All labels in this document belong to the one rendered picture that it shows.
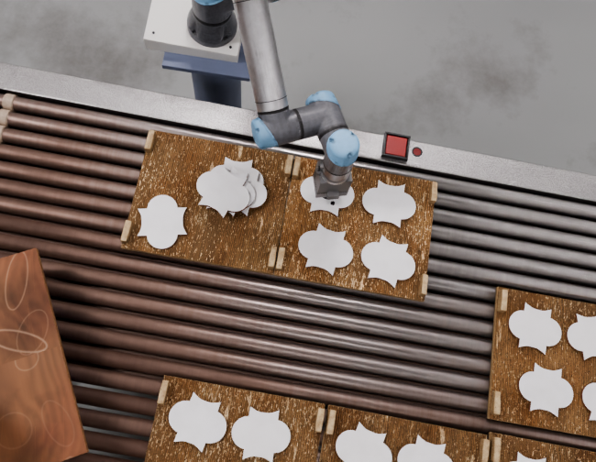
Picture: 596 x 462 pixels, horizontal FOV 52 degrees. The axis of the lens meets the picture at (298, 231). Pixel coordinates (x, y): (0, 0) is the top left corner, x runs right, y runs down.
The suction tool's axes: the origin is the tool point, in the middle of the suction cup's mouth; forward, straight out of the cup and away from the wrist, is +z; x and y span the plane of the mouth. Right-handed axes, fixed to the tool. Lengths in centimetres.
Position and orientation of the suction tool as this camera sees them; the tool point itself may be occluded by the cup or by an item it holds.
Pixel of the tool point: (327, 192)
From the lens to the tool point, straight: 170.0
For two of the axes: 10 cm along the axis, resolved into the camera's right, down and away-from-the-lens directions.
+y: 9.9, -0.8, 1.1
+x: -1.1, -9.5, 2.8
